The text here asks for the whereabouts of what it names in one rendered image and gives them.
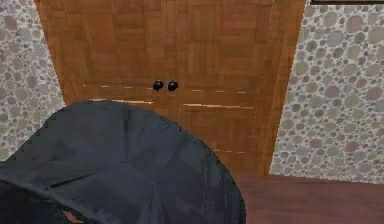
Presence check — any brown wooden cupboard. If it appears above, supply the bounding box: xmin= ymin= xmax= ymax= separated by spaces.
xmin=34 ymin=0 xmax=307 ymax=178

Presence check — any black rubber wheel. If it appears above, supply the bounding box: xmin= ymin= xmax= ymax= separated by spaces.
xmin=0 ymin=100 xmax=247 ymax=224

